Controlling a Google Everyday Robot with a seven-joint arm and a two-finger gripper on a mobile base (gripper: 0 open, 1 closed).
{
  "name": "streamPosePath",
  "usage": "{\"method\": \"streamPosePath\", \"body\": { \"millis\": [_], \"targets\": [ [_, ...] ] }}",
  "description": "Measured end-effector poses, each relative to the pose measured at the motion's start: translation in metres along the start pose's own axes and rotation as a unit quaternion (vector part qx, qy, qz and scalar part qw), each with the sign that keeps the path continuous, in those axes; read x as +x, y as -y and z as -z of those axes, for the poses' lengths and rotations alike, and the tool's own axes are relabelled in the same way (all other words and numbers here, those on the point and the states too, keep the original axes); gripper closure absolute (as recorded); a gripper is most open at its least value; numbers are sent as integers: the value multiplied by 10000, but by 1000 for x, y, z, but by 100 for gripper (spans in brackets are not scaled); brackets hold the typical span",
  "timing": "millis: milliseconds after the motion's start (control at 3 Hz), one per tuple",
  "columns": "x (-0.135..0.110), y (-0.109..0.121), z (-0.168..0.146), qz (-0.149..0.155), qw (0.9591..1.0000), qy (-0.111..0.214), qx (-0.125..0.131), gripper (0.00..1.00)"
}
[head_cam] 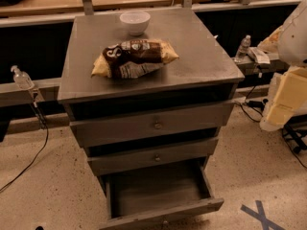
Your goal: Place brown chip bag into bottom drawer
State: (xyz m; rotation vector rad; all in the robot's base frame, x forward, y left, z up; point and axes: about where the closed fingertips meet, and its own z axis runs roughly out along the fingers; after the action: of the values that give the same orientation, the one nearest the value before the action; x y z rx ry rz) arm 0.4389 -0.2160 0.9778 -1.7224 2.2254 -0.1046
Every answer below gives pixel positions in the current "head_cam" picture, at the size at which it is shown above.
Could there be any grey drawer cabinet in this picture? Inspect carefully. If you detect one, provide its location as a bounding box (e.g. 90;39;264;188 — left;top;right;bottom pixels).
58;9;243;230

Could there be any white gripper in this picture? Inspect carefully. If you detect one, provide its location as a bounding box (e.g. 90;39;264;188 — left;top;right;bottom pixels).
260;66;307;131

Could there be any clear water bottle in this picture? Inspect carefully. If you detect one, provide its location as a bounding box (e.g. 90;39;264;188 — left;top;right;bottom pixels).
234;34;251;63

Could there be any brown chip bag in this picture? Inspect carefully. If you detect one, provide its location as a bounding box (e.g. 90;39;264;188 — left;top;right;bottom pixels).
91;39;179;79

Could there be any black power cable right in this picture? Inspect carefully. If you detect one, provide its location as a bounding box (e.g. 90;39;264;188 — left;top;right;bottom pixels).
234;67;270;124

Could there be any open bottom drawer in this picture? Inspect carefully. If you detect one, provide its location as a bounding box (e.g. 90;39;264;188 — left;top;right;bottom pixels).
100;160;224;230

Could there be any blue tape cross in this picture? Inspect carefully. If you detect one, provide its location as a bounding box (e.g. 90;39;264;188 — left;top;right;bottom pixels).
241;200;285;230

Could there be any hand sanitizer pump bottle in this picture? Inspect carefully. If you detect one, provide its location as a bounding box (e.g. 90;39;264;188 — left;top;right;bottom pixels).
11;65;35;90

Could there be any black floor cable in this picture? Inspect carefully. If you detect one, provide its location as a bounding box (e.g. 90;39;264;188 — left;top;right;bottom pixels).
0;93;50;194

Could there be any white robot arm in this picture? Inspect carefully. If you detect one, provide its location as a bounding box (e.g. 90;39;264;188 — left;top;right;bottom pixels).
260;0;307;131

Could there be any top drawer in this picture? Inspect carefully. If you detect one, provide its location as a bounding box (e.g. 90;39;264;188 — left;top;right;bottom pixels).
70;101;234;148

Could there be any paper on ledge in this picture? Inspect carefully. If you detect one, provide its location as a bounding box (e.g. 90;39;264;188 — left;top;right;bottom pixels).
248;47;271;64

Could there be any white bowl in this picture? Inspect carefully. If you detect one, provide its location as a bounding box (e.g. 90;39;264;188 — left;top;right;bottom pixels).
120;11;151;35

